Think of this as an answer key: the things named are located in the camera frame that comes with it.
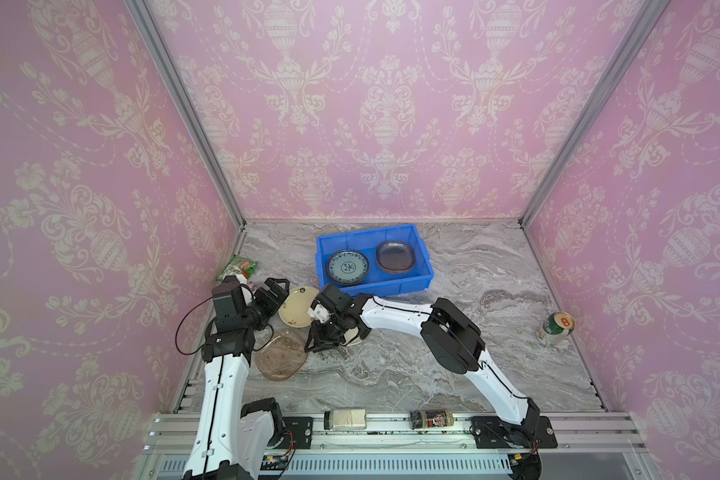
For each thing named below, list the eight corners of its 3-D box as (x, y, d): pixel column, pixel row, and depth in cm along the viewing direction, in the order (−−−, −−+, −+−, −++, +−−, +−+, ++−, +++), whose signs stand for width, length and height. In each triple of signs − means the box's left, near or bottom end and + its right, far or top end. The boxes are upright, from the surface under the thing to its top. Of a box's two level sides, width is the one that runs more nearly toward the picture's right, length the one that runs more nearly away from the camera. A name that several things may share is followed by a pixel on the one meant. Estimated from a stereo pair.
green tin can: (539, 347, 90) (557, 331, 81) (532, 328, 94) (549, 311, 85) (559, 347, 90) (579, 331, 81) (551, 328, 94) (570, 311, 85)
